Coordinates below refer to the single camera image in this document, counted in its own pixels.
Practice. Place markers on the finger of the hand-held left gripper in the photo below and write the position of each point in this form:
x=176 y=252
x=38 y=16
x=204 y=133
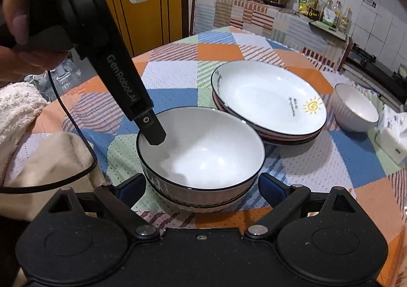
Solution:
x=154 y=131

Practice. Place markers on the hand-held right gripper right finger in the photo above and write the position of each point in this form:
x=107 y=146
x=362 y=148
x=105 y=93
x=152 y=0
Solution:
x=270 y=185

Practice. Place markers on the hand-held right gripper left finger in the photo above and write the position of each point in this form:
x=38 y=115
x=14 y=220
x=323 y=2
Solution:
x=133 y=185

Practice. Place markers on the white sun print plate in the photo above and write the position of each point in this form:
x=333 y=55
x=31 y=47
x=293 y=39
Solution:
x=264 y=96

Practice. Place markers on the person's left forearm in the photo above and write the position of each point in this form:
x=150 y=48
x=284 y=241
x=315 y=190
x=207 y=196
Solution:
x=16 y=108

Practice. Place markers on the person's left hand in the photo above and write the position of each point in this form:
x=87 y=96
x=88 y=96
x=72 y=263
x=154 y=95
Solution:
x=17 y=16

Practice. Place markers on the pile of clear bottles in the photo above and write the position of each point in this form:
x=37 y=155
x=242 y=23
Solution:
x=63 y=83

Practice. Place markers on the brown wooden chair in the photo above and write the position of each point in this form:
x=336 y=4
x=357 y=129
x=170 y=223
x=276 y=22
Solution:
x=152 y=26

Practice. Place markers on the beige garment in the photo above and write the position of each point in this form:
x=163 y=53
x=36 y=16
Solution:
x=47 y=159

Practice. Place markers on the white tissue box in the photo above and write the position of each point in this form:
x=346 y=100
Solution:
x=391 y=140

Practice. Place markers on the striped patchwork counter cloth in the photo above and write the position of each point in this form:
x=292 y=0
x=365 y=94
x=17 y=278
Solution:
x=241 y=13

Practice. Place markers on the black gas stove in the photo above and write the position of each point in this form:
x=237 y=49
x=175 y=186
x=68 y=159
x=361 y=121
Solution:
x=378 y=70

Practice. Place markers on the pale cutting board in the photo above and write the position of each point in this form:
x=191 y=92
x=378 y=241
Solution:
x=327 y=28

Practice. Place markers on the cream cooking pot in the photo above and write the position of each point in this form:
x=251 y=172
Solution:
x=401 y=73

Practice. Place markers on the dark sauce jar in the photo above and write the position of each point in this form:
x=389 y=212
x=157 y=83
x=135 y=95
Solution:
x=314 y=14

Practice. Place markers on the white green packet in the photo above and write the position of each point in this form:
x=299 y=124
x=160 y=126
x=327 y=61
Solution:
x=329 y=16

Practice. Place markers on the yellow green packet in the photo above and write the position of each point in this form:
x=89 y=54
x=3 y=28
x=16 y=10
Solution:
x=306 y=5

